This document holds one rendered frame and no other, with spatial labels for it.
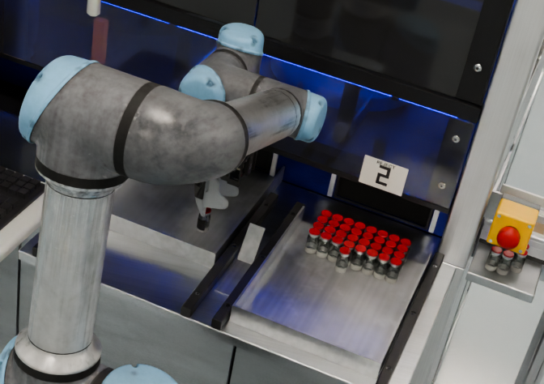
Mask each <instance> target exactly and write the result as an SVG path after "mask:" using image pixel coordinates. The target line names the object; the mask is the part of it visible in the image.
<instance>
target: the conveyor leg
mask: <svg viewBox="0 0 544 384"><path fill-rule="evenodd" d="M543 375H544V310H543V312H542V316H541V317H540V319H539V322H538V325H537V327H536V330H535V332H534V334H533V338H532V339H531V342H530V344H529V347H528V350H527V352H526V354H525V358H524V360H523V362H522V364H521V367H520V370H519V372H518V374H517V376H516V380H515V382H514V384H540V382H541V380H542V377H543Z"/></svg>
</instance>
